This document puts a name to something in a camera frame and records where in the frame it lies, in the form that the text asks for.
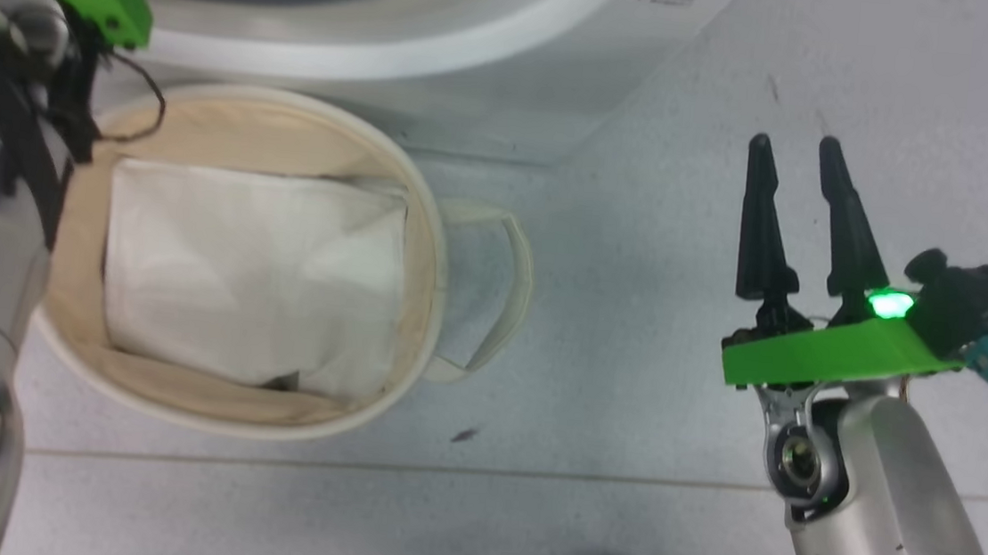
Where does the white folded cloth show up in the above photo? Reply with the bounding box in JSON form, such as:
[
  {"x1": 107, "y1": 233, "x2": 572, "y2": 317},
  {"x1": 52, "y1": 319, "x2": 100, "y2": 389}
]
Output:
[{"x1": 92, "y1": 153, "x2": 415, "y2": 405}]

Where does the cream canvas laundry basket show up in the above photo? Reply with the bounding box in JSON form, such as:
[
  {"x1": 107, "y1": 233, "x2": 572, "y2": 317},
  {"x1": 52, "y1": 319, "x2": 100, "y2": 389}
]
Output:
[{"x1": 24, "y1": 68, "x2": 551, "y2": 462}]

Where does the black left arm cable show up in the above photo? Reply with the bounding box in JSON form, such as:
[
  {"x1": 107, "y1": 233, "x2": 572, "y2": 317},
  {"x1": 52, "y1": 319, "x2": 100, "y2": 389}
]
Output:
[{"x1": 0, "y1": 2, "x2": 175, "y2": 262}]

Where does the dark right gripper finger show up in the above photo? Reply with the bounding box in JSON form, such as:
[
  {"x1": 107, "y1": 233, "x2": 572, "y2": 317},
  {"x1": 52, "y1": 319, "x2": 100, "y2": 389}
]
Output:
[
  {"x1": 733, "y1": 133, "x2": 814, "y2": 308},
  {"x1": 803, "y1": 135, "x2": 903, "y2": 332}
]

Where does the white front-load washing machine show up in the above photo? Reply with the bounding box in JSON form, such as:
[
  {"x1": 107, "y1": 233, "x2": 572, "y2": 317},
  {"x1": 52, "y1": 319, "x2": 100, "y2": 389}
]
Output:
[{"x1": 78, "y1": 0, "x2": 752, "y2": 185}]

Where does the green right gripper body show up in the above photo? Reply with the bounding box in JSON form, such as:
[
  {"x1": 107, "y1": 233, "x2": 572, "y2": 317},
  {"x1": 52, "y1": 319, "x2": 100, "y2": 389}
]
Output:
[{"x1": 718, "y1": 298, "x2": 967, "y2": 408}]

